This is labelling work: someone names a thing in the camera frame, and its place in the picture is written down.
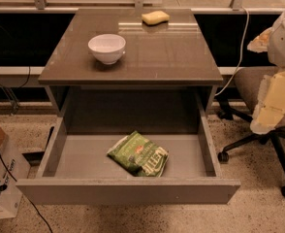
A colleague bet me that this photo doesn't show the white cardboard box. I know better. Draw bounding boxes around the white cardboard box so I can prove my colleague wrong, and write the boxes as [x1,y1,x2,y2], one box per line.
[0,136,30,219]

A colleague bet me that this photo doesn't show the grey cabinet counter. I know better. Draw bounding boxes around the grey cabinet counter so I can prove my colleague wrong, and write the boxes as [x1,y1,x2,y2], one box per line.
[37,8,224,135]

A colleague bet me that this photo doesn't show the yellow sponge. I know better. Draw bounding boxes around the yellow sponge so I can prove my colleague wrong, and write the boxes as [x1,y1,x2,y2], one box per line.
[142,11,170,25]

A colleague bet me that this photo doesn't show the green jalapeno chip bag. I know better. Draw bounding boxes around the green jalapeno chip bag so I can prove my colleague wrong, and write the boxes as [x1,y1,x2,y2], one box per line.
[107,131,169,177]

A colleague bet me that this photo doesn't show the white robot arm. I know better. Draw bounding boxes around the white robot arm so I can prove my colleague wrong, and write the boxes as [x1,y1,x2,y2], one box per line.
[247,11,285,134]

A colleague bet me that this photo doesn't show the white ceramic bowl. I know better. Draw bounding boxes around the white ceramic bowl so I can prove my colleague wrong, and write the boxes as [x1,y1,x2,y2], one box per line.
[88,34,126,65]

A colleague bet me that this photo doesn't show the white cable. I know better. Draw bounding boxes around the white cable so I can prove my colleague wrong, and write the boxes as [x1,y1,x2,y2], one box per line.
[214,6,250,98]

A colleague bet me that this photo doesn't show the open grey drawer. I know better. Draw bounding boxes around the open grey drawer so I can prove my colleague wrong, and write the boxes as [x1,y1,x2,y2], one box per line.
[16,90,242,206]

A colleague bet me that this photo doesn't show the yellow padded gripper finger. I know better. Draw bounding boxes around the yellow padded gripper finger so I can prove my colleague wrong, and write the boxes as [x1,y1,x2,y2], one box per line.
[250,71,285,135]
[247,28,271,53]

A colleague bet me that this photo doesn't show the black cable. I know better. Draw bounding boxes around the black cable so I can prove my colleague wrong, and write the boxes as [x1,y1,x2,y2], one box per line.
[0,129,54,233]

